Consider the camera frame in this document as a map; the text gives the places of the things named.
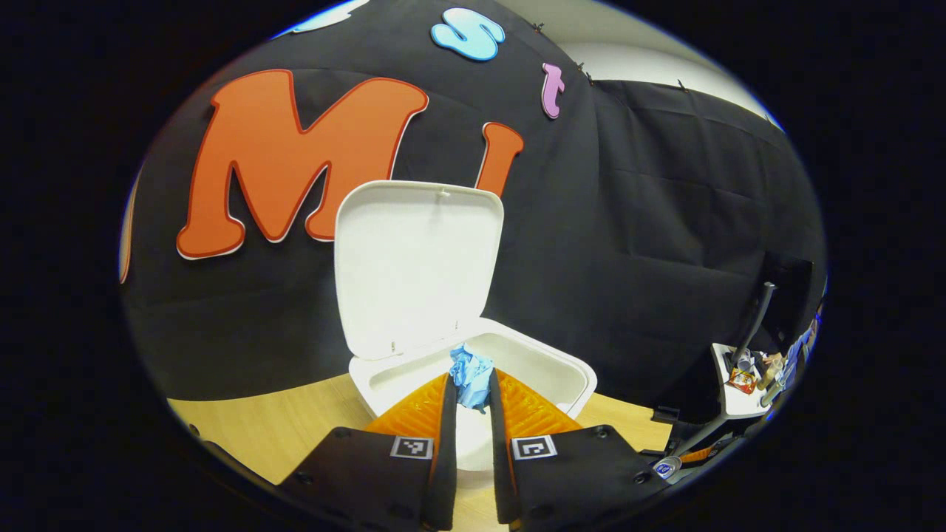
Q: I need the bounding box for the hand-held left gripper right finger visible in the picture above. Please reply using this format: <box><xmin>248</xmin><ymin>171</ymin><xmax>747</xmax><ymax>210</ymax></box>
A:
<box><xmin>488</xmin><ymin>368</ymin><xmax>670</xmax><ymax>532</ymax></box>

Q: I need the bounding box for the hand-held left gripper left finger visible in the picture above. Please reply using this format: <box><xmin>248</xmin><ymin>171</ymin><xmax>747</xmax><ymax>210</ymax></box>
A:
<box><xmin>277</xmin><ymin>373</ymin><xmax>459</xmax><ymax>532</ymax></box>

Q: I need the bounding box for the blue paper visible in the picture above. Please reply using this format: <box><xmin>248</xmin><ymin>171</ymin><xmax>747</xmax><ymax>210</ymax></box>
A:
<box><xmin>449</xmin><ymin>344</ymin><xmax>494</xmax><ymax>413</ymax></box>

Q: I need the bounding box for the white desktop garbage bin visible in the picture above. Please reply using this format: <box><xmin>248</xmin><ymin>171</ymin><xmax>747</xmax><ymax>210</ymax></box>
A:
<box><xmin>334</xmin><ymin>180</ymin><xmax>598</xmax><ymax>474</ymax></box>

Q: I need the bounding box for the wooden desktop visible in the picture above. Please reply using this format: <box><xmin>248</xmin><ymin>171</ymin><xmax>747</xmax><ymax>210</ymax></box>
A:
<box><xmin>169</xmin><ymin>373</ymin><xmax>681</xmax><ymax>532</ymax></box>

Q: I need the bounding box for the white side table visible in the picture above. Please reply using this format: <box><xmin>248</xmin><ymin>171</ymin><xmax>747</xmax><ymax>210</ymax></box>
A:
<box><xmin>711</xmin><ymin>342</ymin><xmax>777</xmax><ymax>420</ymax></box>

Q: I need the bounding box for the black stand pole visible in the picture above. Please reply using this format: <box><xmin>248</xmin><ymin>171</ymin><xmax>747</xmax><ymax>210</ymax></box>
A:
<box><xmin>732</xmin><ymin>282</ymin><xmax>778</xmax><ymax>363</ymax></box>

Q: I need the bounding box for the black backdrop cloth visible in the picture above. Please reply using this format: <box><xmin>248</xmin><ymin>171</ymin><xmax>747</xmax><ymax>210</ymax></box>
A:
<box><xmin>118</xmin><ymin>0</ymin><xmax>827</xmax><ymax>444</ymax></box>

